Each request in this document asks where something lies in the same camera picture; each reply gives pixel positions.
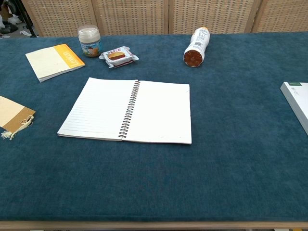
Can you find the white bottle with orange cap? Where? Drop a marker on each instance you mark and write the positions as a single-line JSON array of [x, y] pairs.
[[198, 43]]

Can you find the wrapped sandwich biscuit packet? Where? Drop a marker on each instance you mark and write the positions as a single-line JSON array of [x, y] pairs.
[[119, 56]]

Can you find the glass jar with white lid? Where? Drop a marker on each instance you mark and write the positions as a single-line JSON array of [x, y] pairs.
[[89, 41]]

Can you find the white USB hub box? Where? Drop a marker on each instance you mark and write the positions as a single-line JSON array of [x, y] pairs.
[[298, 101]]

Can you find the woven wicker folding screen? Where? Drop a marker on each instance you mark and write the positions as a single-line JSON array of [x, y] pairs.
[[134, 16]]

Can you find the black tripod stand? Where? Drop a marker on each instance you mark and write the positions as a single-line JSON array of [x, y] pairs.
[[27, 19]]

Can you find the open white spiral notebook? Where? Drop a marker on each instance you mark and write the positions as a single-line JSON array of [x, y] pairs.
[[158, 113]]

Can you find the blue velvet table cloth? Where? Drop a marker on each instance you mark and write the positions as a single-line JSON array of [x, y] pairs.
[[154, 180]]

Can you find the tan cardboard bookmark with tassel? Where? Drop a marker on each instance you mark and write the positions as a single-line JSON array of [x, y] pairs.
[[13, 113]]

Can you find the yellow and white notepad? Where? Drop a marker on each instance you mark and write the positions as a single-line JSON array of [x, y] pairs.
[[48, 61]]

